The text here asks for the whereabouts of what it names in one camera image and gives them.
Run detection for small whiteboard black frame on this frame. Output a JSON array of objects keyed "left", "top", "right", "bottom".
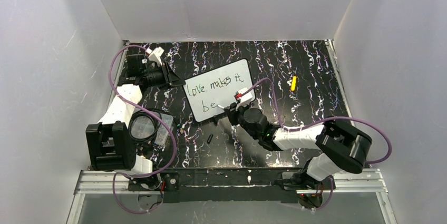
[{"left": 183, "top": 59, "right": 254, "bottom": 122}]

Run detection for black marker cap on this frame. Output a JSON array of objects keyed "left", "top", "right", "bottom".
[{"left": 207, "top": 134, "right": 213, "bottom": 144}]

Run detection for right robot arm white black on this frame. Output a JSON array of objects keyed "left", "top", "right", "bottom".
[{"left": 224, "top": 103, "right": 372, "bottom": 190}]

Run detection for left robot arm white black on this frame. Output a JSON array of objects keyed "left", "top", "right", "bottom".
[{"left": 85, "top": 50, "right": 185, "bottom": 176}]

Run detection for black base bar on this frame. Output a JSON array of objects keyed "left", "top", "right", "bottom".
[{"left": 127, "top": 167, "right": 336, "bottom": 204}]

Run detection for whiteboard metal wire stand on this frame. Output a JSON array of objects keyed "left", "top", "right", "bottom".
[{"left": 209, "top": 115, "right": 221, "bottom": 126}]

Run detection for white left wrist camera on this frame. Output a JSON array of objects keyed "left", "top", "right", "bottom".
[{"left": 142, "top": 47, "right": 164, "bottom": 66}]

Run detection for aluminium rail left side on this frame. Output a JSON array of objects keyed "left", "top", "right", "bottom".
[{"left": 106, "top": 50, "right": 127, "bottom": 109}]

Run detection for aluminium rail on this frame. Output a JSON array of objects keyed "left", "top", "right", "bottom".
[
  {"left": 106, "top": 50, "right": 127, "bottom": 109},
  {"left": 325, "top": 39, "right": 367, "bottom": 167},
  {"left": 75, "top": 168, "right": 388, "bottom": 194}
]

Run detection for coiled black cable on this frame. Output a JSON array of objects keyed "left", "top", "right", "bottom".
[{"left": 127, "top": 109, "right": 168, "bottom": 144}]

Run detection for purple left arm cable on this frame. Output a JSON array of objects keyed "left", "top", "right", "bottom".
[{"left": 108, "top": 44, "right": 178, "bottom": 215}]

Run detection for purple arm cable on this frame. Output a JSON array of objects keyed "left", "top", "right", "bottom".
[
  {"left": 108, "top": 44, "right": 178, "bottom": 215},
  {"left": 241, "top": 77, "right": 393, "bottom": 211}
]

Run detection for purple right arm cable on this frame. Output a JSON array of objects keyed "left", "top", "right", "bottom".
[{"left": 241, "top": 77, "right": 393, "bottom": 211}]

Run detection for aluminium rail right side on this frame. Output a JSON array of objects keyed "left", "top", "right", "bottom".
[{"left": 325, "top": 39, "right": 367, "bottom": 167}]

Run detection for aluminium front rail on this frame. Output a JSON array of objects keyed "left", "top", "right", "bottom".
[{"left": 75, "top": 168, "right": 388, "bottom": 194}]

